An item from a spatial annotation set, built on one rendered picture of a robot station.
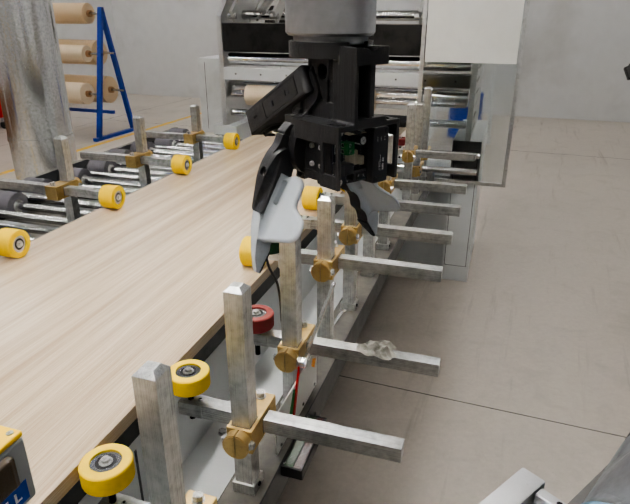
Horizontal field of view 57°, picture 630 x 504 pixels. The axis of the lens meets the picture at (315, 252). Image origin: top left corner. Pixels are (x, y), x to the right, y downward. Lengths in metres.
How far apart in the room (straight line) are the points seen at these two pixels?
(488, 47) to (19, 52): 3.26
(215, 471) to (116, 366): 0.33
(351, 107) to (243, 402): 0.68
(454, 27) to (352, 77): 2.83
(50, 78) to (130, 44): 7.18
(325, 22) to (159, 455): 0.58
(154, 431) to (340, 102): 0.49
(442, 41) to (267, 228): 2.84
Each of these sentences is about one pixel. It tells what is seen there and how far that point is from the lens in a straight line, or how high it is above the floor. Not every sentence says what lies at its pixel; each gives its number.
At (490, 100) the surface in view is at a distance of 3.31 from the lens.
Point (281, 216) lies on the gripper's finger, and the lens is 0.51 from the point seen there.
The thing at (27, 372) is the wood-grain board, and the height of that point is 0.90.
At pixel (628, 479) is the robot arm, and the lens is 0.46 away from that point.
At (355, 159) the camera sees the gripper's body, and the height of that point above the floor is 1.42.
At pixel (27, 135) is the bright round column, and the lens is 4.96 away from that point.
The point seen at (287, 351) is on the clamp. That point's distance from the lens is 1.24.
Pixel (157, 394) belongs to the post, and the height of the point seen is 1.10.
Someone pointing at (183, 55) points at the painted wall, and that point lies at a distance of 11.40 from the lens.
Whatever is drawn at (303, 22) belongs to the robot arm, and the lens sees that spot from 0.49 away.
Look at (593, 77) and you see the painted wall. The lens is 9.65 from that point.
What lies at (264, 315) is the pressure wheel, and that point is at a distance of 1.31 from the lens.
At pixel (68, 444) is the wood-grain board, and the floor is 0.90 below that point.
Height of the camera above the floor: 1.54
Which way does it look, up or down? 23 degrees down
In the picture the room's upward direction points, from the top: straight up
